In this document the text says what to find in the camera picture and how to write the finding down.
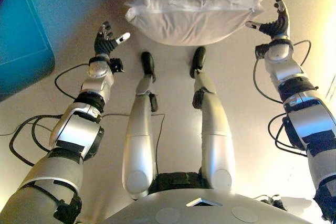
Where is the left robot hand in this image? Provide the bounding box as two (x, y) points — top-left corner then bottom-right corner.
(93, 21), (131, 56)

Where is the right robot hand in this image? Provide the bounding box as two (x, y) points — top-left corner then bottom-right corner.
(245, 0), (291, 41)

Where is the white fringed cushion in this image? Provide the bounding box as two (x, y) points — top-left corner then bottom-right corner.
(124, 0), (266, 47)

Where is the glossy reflective cabinet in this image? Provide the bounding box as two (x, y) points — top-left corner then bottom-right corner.
(0, 0), (56, 103)

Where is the silver left robot leg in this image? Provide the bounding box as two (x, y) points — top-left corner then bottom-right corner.
(122, 51), (160, 200)

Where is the silver robot leg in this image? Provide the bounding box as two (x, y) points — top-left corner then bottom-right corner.
(122, 51), (160, 200)
(189, 46), (236, 192)

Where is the silver right robot leg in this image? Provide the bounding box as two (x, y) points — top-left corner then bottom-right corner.
(189, 46), (236, 192)

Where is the silver robot torso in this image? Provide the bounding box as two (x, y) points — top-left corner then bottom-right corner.
(103, 171), (314, 224)

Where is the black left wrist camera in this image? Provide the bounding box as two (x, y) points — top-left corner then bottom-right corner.
(109, 58), (124, 73)

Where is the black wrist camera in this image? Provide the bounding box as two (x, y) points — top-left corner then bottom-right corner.
(255, 43), (270, 59)
(109, 58), (124, 73)

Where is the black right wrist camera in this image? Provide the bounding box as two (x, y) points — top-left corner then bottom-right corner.
(255, 43), (270, 59)

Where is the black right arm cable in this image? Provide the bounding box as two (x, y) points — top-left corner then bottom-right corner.
(252, 39), (312, 158)

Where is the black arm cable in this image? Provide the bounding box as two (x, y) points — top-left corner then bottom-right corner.
(9, 63), (91, 167)
(252, 39), (312, 158)

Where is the thin gray floor cable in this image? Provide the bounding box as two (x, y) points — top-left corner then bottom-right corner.
(101, 113), (166, 176)

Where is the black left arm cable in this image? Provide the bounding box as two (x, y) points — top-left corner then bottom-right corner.
(9, 63), (91, 167)

